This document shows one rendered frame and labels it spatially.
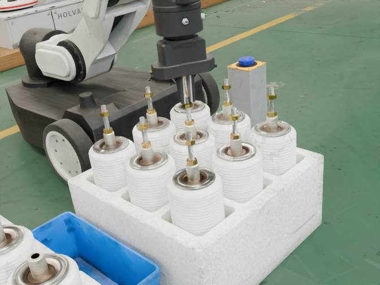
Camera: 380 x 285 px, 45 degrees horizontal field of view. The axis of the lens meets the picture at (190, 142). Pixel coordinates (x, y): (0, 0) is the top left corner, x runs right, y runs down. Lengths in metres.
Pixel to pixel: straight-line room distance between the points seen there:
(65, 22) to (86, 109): 1.79
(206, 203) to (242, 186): 0.11
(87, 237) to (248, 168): 0.37
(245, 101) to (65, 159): 0.53
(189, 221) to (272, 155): 0.24
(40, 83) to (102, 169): 0.82
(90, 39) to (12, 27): 1.47
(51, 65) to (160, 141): 0.67
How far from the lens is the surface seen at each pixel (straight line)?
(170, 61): 0.85
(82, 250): 1.04
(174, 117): 1.07
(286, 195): 0.91
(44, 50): 1.58
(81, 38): 1.46
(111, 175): 0.93
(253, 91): 1.14
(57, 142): 1.32
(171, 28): 0.82
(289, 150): 0.93
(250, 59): 1.15
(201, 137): 0.93
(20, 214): 1.30
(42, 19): 2.96
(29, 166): 1.54
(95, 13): 1.29
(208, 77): 1.56
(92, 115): 1.27
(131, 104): 1.33
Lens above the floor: 0.65
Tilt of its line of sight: 26 degrees down
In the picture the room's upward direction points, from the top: 6 degrees counter-clockwise
